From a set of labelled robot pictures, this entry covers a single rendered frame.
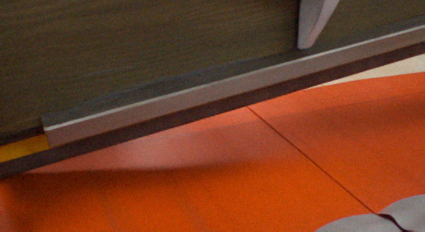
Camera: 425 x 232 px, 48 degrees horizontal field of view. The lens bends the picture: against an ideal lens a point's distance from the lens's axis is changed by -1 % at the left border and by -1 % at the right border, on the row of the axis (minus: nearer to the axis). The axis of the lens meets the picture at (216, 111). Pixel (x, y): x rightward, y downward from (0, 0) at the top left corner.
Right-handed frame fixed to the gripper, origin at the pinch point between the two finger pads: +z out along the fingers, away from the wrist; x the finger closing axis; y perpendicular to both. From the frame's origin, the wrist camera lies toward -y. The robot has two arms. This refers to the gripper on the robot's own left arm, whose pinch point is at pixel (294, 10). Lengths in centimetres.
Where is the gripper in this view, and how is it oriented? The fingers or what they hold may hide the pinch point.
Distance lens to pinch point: 27.1
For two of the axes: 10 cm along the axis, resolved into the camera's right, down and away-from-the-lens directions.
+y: -9.0, 1.4, -4.1
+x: 4.3, 4.2, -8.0
